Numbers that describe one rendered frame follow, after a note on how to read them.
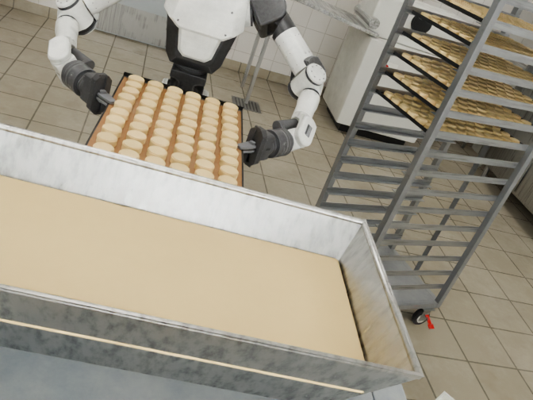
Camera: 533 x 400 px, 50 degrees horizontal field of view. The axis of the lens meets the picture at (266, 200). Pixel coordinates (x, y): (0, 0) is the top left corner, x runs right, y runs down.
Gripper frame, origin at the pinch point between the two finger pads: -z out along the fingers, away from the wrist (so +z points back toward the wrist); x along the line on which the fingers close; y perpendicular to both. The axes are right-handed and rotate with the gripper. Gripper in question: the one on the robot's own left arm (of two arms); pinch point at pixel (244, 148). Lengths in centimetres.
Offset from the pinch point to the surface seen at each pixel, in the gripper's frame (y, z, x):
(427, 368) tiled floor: 58, 115, -101
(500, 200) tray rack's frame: 41, 144, -22
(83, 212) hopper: 44, -85, 26
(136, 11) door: -336, 222, -72
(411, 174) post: 17, 88, -13
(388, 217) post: 17, 88, -35
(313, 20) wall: -231, 344, -31
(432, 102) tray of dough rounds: 8, 98, 14
